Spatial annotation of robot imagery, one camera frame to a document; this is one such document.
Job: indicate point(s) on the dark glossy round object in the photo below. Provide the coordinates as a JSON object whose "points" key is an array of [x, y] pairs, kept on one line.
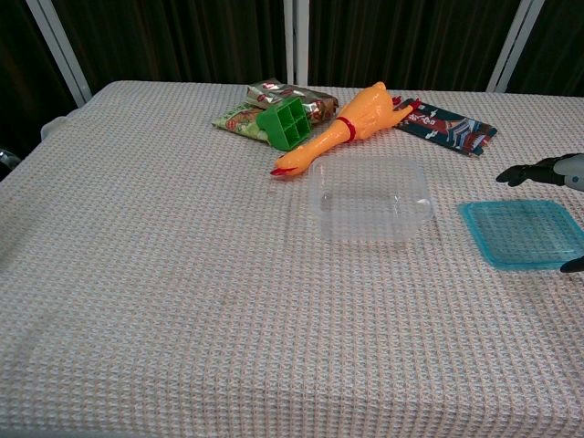
{"points": [[7, 162]]}

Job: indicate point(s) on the brown silver snack bag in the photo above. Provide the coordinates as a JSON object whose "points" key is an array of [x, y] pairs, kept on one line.
{"points": [[274, 93]]}

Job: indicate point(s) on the orange rubber chicken toy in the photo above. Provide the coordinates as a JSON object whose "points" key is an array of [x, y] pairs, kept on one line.
{"points": [[360, 118]]}

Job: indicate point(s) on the green snack bag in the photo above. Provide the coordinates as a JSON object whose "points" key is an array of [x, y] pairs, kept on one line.
{"points": [[237, 121]]}

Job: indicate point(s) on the white upright frame post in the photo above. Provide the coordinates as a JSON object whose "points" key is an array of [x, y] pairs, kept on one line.
{"points": [[296, 41]]}

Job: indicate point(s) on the light blue plastic lid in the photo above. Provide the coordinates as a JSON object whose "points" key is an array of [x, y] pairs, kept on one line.
{"points": [[524, 232]]}

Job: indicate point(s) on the dark pleated curtain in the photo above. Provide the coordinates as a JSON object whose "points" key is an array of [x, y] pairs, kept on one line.
{"points": [[182, 36]]}

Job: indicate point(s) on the dark blue snack packet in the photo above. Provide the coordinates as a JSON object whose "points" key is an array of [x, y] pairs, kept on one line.
{"points": [[449, 128]]}

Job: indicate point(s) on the clear plastic container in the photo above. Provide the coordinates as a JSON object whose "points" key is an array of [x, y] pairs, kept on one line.
{"points": [[369, 201]]}

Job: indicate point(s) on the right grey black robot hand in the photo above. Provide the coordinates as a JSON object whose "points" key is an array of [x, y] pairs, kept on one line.
{"points": [[543, 171]]}

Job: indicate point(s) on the white slanted frame post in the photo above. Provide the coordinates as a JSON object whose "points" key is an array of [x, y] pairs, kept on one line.
{"points": [[59, 50], [513, 50]]}

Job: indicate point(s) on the green plastic grid tray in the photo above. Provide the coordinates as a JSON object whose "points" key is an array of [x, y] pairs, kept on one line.
{"points": [[285, 125]]}

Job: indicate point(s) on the beige waffle-weave tablecloth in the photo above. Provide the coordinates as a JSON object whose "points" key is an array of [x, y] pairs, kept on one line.
{"points": [[182, 274]]}

